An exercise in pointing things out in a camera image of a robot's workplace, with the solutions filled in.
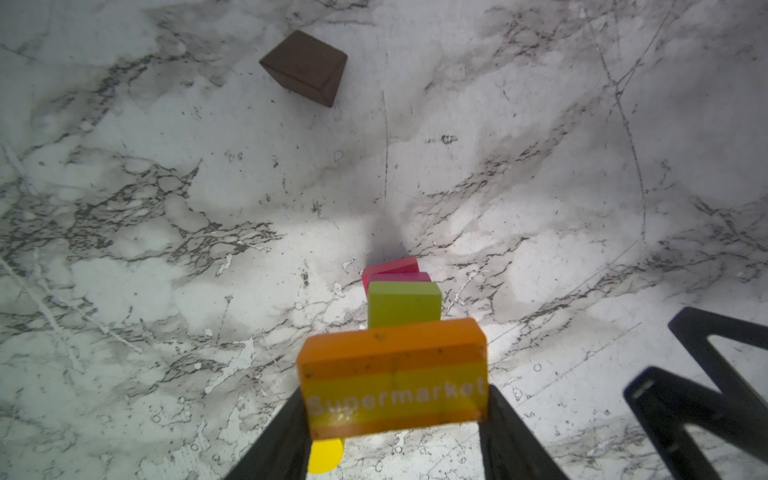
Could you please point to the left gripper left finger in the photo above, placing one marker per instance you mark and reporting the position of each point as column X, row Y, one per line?
column 282, row 450

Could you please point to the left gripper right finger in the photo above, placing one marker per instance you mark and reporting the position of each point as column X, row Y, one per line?
column 509, row 449

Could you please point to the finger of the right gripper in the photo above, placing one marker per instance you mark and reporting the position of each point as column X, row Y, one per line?
column 665, row 403

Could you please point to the yellow wood cylinder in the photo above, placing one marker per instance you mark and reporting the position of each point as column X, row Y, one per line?
column 325, row 456

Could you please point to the yellow orange supermarket block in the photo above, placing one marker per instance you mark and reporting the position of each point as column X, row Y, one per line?
column 407, row 377

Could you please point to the green wood block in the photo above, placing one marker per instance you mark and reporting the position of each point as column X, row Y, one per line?
column 392, row 304

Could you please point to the pink wood block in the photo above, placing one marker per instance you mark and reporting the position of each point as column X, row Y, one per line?
column 409, row 264

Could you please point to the purple wood block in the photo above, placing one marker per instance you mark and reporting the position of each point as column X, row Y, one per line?
column 400, row 277

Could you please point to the dark brown triangular block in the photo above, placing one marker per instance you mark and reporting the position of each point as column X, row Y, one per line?
column 307, row 66

